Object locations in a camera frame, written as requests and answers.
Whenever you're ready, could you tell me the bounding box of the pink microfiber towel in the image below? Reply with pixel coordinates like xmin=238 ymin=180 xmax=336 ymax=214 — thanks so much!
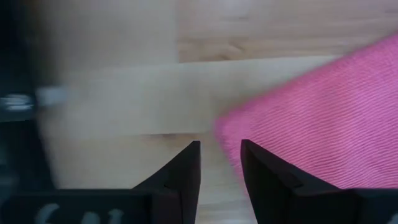
xmin=214 ymin=32 xmax=398 ymax=190

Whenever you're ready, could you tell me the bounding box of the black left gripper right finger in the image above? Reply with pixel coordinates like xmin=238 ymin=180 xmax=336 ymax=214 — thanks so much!
xmin=241 ymin=139 xmax=398 ymax=224

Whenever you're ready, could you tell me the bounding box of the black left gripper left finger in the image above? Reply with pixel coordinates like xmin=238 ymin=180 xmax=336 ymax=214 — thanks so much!
xmin=0 ymin=140 xmax=201 ymax=224

